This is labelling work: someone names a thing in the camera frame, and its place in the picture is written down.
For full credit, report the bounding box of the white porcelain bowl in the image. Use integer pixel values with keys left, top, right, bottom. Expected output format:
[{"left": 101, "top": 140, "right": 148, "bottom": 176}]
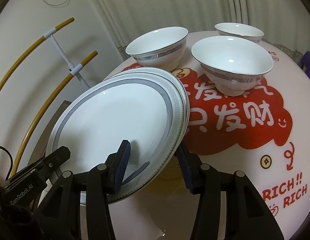
[
  {"left": 214, "top": 22, "right": 264, "bottom": 43},
  {"left": 191, "top": 36, "right": 274, "bottom": 96},
  {"left": 125, "top": 27, "right": 189, "bottom": 72}
]

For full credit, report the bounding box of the low brown white cabinet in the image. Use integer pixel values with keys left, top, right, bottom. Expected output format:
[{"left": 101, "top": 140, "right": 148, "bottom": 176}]
[{"left": 27, "top": 100, "right": 73, "bottom": 165}]

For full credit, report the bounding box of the white stand with yellow hoops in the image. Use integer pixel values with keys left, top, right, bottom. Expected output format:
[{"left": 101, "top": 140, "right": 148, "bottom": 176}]
[{"left": 0, "top": 10, "right": 101, "bottom": 180}]

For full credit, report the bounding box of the purple blanket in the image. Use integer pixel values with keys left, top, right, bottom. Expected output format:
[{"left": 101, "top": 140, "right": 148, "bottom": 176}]
[{"left": 301, "top": 51, "right": 310, "bottom": 79}]

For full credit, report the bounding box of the beige pleated curtain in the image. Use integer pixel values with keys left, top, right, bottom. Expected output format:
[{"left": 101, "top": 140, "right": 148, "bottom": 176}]
[{"left": 89, "top": 0, "right": 310, "bottom": 53}]

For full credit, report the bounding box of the black cable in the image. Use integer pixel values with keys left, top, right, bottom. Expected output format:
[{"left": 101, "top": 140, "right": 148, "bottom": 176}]
[{"left": 0, "top": 143, "right": 15, "bottom": 181}]

